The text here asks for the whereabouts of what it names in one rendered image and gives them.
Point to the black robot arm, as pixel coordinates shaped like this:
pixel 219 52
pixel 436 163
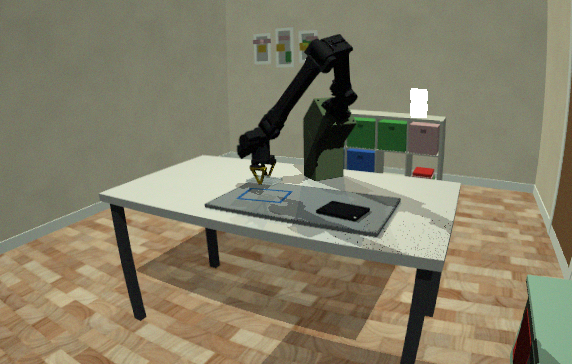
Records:
pixel 330 57

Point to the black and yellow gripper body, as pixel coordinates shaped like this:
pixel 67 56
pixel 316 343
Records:
pixel 265 157

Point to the white well plate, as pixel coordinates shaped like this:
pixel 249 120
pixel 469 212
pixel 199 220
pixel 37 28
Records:
pixel 268 180

